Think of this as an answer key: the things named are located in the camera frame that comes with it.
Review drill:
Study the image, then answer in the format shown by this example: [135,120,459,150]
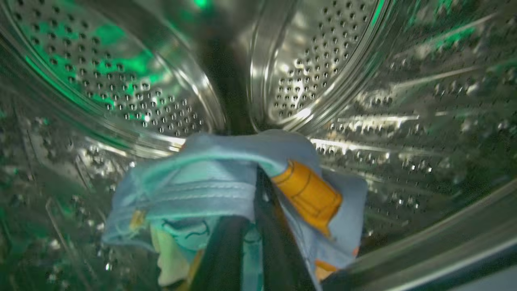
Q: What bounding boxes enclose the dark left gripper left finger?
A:
[190,216,252,291]

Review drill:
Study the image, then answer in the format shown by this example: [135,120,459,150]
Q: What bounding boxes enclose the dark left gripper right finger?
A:
[254,166,319,291]

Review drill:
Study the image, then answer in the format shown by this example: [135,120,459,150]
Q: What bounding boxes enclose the blue bear-print garment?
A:
[101,129,368,291]

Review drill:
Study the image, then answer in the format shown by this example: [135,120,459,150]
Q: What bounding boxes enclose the grey rubber door gasket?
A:
[380,238,517,291]

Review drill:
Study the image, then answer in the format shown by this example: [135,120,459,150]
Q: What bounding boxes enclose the perforated steel washer drum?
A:
[0,0,517,291]

